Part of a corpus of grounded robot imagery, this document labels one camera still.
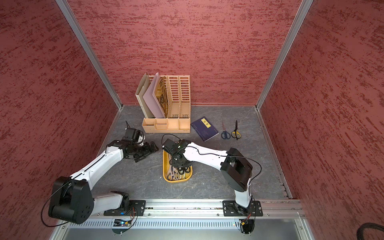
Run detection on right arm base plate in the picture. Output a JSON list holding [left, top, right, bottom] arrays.
[[222, 200, 264, 217]]

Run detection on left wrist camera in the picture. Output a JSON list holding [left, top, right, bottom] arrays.
[[122, 128, 145, 145]]

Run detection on black cable bottom corner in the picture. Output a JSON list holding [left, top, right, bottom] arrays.
[[356, 222, 384, 240]]

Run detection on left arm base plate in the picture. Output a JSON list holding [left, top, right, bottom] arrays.
[[104, 200, 147, 217]]

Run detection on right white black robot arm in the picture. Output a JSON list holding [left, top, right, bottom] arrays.
[[162, 139, 253, 209]]

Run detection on yellow storage tray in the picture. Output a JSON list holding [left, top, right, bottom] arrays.
[[163, 151, 193, 183]]

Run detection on blue handled scissors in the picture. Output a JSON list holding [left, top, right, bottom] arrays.
[[221, 122, 232, 140]]

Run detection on aluminium front rail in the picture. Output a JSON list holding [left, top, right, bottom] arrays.
[[61, 197, 307, 219]]

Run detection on yellow black handled scissors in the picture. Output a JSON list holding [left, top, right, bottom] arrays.
[[231, 121, 242, 140]]

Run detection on wooden desk file organizer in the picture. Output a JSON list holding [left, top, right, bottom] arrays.
[[142, 75, 191, 134]]

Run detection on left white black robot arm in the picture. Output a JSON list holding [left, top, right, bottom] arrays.
[[47, 140, 159, 224]]

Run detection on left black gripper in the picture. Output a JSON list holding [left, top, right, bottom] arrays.
[[128, 141, 159, 162]]

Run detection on beige cardboard folder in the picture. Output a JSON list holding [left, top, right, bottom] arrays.
[[135, 73, 155, 119]]

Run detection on purple folder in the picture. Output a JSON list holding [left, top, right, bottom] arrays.
[[143, 73, 166, 119]]

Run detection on dark blue notebook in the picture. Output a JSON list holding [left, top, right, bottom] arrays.
[[191, 117, 219, 142]]

